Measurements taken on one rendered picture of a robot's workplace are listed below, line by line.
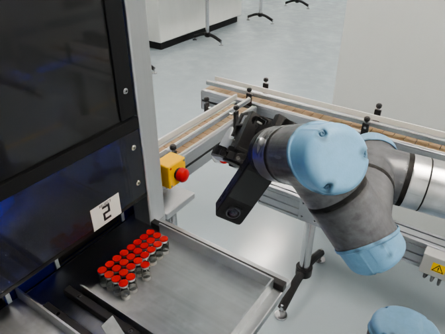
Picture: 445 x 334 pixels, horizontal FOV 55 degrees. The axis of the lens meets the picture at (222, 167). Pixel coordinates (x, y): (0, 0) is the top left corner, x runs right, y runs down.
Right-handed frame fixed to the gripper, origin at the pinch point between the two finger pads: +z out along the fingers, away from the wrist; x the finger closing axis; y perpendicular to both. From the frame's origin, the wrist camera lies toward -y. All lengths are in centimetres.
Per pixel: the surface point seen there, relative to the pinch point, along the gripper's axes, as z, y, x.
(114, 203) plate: 29.9, -17.7, 10.8
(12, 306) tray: 28, -46, 21
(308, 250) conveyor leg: 100, -11, -86
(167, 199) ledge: 52, -13, -5
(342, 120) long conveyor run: 67, 40, -56
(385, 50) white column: 92, 86, -76
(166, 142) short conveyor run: 72, 3, -1
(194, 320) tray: 12.8, -31.9, -12.6
